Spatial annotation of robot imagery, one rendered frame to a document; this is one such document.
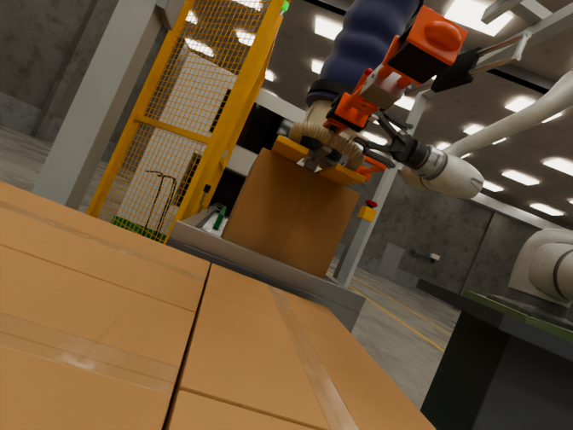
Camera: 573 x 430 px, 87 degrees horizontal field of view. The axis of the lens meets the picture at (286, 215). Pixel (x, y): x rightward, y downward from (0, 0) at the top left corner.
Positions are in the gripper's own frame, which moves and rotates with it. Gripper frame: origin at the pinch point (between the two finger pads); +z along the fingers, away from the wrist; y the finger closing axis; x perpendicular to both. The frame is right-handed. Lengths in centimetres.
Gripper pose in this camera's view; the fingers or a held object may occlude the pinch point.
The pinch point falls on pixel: (359, 124)
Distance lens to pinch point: 88.6
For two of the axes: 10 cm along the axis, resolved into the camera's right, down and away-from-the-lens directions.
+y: -4.2, 9.1, -0.2
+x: -1.9, -0.6, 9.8
